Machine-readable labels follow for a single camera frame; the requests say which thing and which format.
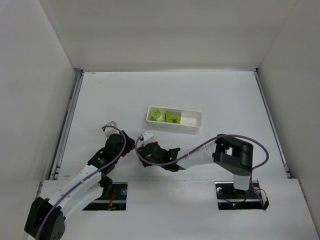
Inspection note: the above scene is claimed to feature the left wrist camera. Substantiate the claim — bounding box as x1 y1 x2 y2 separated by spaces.
101 121 118 139

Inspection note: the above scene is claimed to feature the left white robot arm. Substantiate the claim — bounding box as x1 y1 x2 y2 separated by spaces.
24 131 135 240

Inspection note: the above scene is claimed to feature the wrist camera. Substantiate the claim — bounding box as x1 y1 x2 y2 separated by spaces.
140 130 155 145
101 121 118 139

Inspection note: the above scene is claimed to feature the lime green 2x4 lego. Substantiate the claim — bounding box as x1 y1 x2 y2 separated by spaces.
165 111 181 124

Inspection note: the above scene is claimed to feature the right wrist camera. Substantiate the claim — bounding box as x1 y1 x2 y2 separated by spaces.
140 130 155 145

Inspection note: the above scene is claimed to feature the white three-compartment tray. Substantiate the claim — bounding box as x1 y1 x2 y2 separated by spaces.
146 106 203 134

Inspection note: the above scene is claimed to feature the lime green 2x2 lego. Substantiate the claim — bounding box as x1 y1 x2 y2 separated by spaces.
149 109 164 122

